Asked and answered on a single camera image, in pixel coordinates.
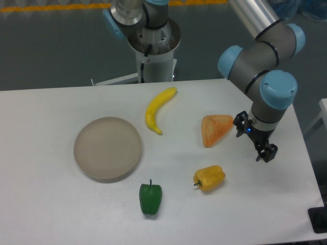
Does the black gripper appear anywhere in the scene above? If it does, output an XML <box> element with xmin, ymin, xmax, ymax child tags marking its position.
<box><xmin>233</xmin><ymin>111</ymin><xmax>278</xmax><ymax>162</ymax></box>

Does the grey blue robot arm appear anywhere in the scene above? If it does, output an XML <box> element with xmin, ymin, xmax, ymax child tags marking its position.
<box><xmin>103</xmin><ymin>1</ymin><xmax>306</xmax><ymax>162</ymax></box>

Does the yellow bell pepper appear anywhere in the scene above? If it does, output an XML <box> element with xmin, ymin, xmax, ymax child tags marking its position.
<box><xmin>193</xmin><ymin>165</ymin><xmax>226</xmax><ymax>191</ymax></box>

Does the green bell pepper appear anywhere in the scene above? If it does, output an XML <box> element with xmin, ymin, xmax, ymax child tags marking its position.
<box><xmin>139</xmin><ymin>179</ymin><xmax>162</xmax><ymax>215</ymax></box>

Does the orange triangular fruit slice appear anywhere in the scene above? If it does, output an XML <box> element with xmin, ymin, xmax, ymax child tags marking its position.
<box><xmin>201</xmin><ymin>115</ymin><xmax>233</xmax><ymax>148</ymax></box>

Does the white furniture edge at right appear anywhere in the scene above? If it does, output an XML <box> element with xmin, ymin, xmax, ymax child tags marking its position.
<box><xmin>302</xmin><ymin>98</ymin><xmax>326</xmax><ymax>139</ymax></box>

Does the black device at table edge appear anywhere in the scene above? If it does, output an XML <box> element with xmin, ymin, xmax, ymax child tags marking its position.
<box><xmin>308</xmin><ymin>206</ymin><xmax>326</xmax><ymax>234</ymax></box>

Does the yellow banana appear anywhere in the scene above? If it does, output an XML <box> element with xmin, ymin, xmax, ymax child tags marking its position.
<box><xmin>145</xmin><ymin>87</ymin><xmax>177</xmax><ymax>135</ymax></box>

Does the beige round plate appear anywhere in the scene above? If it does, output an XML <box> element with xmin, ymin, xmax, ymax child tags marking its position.
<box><xmin>74</xmin><ymin>117</ymin><xmax>142</xmax><ymax>183</ymax></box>

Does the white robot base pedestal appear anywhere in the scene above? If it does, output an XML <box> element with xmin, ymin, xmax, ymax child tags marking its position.
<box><xmin>95</xmin><ymin>18</ymin><xmax>181</xmax><ymax>86</ymax></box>

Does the black cable on pedestal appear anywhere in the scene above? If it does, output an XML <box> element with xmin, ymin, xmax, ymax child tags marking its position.
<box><xmin>139</xmin><ymin>44</ymin><xmax>153</xmax><ymax>84</ymax></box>

